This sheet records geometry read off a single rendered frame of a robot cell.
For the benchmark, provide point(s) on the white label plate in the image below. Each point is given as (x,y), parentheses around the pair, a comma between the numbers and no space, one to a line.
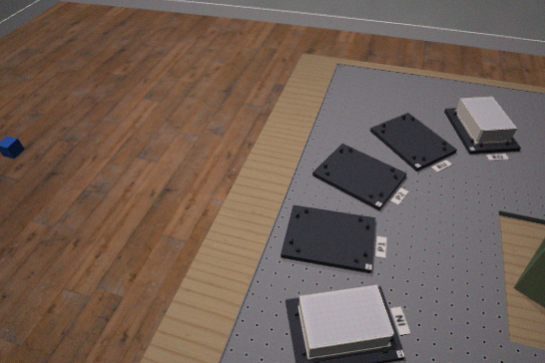
(400,196)
(400,321)
(381,247)
(497,157)
(441,166)

